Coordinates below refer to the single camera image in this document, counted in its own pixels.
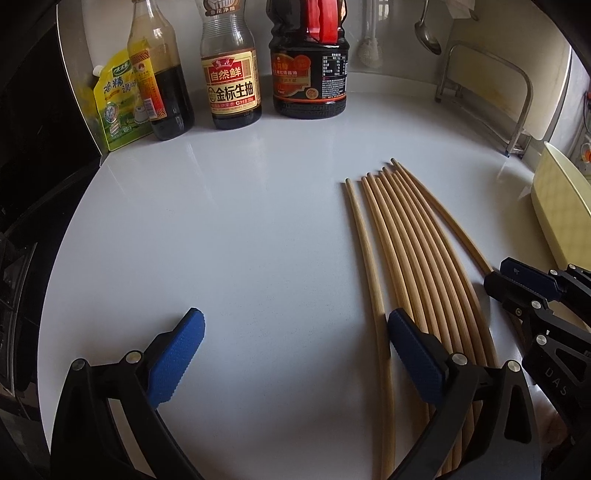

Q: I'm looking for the yellow green seasoning pouch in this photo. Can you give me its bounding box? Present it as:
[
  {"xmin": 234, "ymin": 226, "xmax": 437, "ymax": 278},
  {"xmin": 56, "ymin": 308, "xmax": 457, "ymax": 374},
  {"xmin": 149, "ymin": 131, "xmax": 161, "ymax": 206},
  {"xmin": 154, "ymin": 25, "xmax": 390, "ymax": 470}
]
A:
[{"xmin": 92, "ymin": 48, "xmax": 155, "ymax": 153}]

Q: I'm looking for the white bottle brush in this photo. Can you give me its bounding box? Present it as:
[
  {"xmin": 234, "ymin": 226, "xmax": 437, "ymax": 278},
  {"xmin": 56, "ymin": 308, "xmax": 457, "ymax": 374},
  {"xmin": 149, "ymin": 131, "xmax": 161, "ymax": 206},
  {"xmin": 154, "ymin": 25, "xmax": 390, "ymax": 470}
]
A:
[{"xmin": 358, "ymin": 0, "xmax": 384, "ymax": 70}]

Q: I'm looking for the light wooden chopstick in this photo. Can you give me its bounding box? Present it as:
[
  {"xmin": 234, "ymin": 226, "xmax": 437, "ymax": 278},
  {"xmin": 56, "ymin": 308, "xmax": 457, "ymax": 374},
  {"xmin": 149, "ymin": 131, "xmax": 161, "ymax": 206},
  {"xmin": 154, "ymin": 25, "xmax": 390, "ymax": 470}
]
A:
[{"xmin": 344, "ymin": 179, "xmax": 397, "ymax": 480}]

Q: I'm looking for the yellow label sauce bottle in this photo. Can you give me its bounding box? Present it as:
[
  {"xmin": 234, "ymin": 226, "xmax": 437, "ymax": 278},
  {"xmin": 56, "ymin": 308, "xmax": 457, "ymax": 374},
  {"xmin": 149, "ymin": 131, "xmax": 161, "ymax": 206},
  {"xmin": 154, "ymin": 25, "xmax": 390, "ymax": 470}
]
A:
[{"xmin": 127, "ymin": 0, "xmax": 195, "ymax": 141}]

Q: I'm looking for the metal board rack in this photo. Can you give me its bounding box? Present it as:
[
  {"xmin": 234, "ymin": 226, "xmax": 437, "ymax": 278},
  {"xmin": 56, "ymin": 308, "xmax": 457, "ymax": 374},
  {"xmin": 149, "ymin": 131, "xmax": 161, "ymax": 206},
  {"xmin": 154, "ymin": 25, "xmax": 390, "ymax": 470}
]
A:
[{"xmin": 434, "ymin": 39, "xmax": 532, "ymax": 158}]

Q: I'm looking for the metal ladle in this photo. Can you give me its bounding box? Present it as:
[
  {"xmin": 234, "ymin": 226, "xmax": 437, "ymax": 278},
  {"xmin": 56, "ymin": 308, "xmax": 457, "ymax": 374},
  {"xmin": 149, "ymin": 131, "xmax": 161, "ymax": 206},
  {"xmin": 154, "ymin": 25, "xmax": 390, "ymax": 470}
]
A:
[{"xmin": 414, "ymin": 0, "xmax": 443, "ymax": 55}]

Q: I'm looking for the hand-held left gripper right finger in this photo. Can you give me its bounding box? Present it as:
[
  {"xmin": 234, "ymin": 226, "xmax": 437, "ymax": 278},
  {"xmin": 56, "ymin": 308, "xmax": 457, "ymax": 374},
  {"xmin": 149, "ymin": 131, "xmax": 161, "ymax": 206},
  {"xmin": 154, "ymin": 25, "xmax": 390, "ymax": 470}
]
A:
[{"xmin": 387, "ymin": 308, "xmax": 541, "ymax": 480}]

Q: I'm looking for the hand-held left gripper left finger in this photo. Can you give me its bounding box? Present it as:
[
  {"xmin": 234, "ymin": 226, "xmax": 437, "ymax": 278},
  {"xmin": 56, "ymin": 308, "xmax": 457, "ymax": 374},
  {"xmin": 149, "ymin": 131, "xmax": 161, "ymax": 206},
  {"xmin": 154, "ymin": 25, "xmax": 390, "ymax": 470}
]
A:
[{"xmin": 51, "ymin": 308, "xmax": 206, "ymax": 480}]

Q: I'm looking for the cream oval tray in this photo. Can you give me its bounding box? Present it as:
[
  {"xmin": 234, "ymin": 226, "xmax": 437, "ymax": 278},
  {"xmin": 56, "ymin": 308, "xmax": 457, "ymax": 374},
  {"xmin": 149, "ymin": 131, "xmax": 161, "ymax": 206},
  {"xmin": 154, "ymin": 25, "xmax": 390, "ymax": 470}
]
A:
[{"xmin": 530, "ymin": 141, "xmax": 591, "ymax": 278}]

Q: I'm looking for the glass soy sauce bottle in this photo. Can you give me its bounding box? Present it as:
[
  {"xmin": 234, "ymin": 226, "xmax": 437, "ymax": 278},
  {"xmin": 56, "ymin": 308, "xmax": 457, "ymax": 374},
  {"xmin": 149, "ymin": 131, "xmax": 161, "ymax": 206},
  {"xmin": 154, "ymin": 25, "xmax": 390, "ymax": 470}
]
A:
[{"xmin": 199, "ymin": 0, "xmax": 263, "ymax": 131}]

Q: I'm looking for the black gas stove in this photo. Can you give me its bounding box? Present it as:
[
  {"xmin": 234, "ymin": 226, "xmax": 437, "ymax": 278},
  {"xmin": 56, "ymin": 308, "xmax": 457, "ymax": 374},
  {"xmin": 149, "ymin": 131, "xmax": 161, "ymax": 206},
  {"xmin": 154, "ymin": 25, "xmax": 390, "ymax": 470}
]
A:
[{"xmin": 0, "ymin": 28, "xmax": 105, "ymax": 416}]

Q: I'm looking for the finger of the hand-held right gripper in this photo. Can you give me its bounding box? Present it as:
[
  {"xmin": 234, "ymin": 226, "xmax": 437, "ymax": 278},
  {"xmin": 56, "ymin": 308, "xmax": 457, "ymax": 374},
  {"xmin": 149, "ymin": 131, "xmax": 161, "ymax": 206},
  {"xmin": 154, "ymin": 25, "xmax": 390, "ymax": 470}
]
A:
[
  {"xmin": 483, "ymin": 271, "xmax": 591, "ymax": 352},
  {"xmin": 501, "ymin": 257, "xmax": 591, "ymax": 324}
]

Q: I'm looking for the row of wooden chopsticks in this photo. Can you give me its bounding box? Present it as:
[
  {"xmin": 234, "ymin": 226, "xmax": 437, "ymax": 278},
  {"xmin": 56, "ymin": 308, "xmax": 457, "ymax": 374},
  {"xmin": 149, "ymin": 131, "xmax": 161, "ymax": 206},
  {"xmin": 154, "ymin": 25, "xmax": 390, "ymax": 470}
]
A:
[{"xmin": 360, "ymin": 158, "xmax": 499, "ymax": 480}]

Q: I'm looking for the dark soy sauce jug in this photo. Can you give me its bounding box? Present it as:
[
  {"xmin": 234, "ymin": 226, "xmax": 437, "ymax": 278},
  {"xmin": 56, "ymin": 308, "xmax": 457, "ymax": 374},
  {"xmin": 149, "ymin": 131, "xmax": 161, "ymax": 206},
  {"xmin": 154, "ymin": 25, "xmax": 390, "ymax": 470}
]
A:
[{"xmin": 265, "ymin": 0, "xmax": 349, "ymax": 120}]

